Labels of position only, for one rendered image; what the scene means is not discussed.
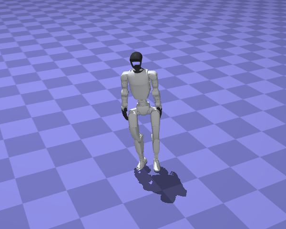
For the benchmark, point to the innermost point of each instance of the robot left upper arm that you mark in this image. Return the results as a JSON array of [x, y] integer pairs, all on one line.
[[154, 80]]

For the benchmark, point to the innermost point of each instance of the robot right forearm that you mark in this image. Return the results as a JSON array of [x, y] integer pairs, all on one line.
[[124, 102]]

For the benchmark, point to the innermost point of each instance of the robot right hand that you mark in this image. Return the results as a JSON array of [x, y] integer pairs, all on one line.
[[125, 114]]

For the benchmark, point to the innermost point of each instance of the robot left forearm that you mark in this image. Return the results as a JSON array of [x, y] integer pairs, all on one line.
[[157, 100]]

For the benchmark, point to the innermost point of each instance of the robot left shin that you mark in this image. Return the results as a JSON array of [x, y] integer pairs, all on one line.
[[156, 147]]

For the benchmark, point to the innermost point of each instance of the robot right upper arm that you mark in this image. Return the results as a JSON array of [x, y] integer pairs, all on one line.
[[124, 83]]

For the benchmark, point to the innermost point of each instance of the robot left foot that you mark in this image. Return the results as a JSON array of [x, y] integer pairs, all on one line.
[[156, 165]]

